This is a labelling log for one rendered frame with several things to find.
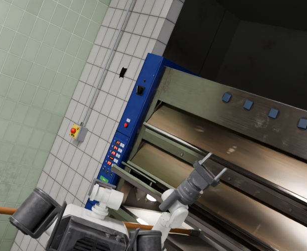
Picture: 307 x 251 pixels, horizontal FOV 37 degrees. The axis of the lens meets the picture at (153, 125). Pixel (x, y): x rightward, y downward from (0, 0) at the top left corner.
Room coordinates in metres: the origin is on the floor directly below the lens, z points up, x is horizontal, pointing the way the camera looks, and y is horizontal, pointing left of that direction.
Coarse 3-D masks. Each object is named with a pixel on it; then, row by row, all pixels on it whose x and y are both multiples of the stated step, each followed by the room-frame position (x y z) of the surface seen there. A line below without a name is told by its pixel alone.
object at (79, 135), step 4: (76, 124) 3.24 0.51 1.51; (76, 128) 3.22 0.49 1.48; (80, 128) 3.20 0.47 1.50; (84, 128) 3.22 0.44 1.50; (76, 132) 3.21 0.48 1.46; (80, 132) 3.21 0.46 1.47; (84, 132) 3.23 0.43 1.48; (72, 136) 3.23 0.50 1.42; (76, 136) 3.20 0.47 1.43; (80, 136) 3.22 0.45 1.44; (84, 136) 3.24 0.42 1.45; (80, 140) 3.23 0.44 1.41
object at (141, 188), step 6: (114, 168) 2.72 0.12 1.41; (120, 174) 2.67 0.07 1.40; (126, 180) 2.62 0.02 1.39; (132, 180) 2.59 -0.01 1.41; (138, 186) 2.54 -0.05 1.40; (150, 192) 2.47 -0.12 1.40; (156, 198) 2.43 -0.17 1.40; (192, 222) 2.22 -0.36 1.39; (198, 222) 2.20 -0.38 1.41; (204, 228) 2.17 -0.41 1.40; (210, 234) 2.13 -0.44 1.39; (216, 234) 2.12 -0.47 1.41; (222, 240) 2.08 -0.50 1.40; (228, 246) 2.05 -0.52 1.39; (234, 246) 2.03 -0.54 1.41
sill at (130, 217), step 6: (114, 210) 2.84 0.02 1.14; (120, 210) 2.80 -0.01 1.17; (126, 210) 2.81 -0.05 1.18; (126, 216) 2.75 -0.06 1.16; (132, 216) 2.73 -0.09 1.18; (132, 222) 2.70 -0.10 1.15; (138, 222) 2.67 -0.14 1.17; (144, 222) 2.70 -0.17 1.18; (168, 240) 2.54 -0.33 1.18; (168, 246) 2.47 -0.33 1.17; (174, 246) 2.48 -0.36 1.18
